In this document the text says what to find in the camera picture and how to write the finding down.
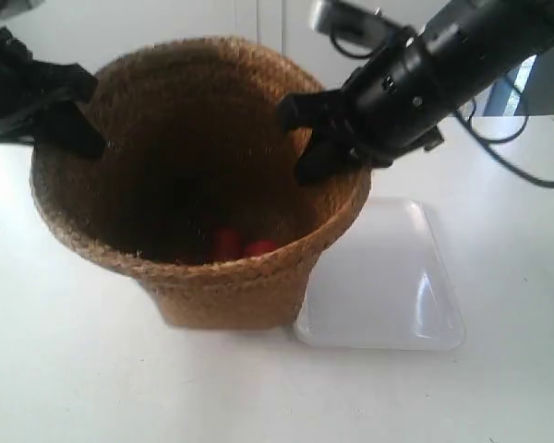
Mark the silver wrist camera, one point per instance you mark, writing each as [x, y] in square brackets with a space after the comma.
[350, 23]
[12, 8]

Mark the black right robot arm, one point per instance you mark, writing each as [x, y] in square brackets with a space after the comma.
[470, 44]

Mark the brown woven basket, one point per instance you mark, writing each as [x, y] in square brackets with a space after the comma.
[193, 146]

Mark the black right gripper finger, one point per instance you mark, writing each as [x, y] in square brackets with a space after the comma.
[328, 152]
[324, 110]

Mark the red objects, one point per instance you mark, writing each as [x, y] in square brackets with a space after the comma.
[226, 245]

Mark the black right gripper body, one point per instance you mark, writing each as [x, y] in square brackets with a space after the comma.
[390, 105]

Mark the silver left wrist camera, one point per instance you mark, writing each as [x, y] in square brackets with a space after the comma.
[12, 8]

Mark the white plastic tray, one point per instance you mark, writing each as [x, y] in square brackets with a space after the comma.
[382, 285]

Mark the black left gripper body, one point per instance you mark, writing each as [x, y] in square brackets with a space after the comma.
[28, 85]

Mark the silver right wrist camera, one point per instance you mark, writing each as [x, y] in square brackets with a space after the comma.
[350, 23]

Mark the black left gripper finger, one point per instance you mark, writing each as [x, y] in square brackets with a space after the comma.
[63, 125]

